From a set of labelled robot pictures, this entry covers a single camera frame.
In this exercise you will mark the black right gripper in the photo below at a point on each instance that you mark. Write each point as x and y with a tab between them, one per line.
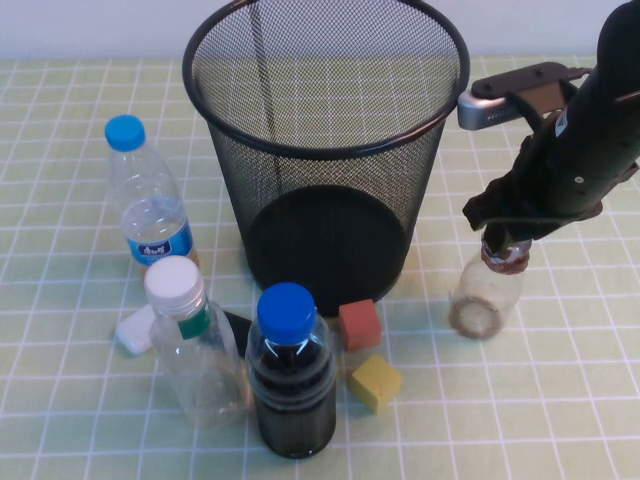
575	160

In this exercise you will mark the small brown-labelled clear bottle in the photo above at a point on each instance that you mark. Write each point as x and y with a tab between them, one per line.
482	295

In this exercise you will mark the clear white-capped bottle green label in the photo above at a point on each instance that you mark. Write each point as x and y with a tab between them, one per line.
200	370

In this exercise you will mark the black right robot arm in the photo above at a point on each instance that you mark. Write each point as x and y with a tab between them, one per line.
620	40

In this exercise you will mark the black mesh wastebasket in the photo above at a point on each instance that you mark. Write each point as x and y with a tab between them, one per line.
325	245

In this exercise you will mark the green checked tablecloth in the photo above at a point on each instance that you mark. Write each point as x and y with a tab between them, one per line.
550	400

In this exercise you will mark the orange cube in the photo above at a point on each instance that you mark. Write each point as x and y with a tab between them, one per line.
360	327

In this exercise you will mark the yellow cube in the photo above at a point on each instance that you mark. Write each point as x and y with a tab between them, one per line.
375	382

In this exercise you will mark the blue-capped dark liquid bottle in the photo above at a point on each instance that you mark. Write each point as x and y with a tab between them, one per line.
292	400

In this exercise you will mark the black small case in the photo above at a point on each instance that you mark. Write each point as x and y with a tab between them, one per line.
240	332

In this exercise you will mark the light-blue-capped water bottle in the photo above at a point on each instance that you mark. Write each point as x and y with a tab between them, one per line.
150	200

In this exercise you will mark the white earbud case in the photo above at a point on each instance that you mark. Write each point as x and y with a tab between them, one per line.
134	332

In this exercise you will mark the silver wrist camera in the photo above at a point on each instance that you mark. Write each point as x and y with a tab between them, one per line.
482	114

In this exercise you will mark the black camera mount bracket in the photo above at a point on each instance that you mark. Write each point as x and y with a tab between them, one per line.
520	80

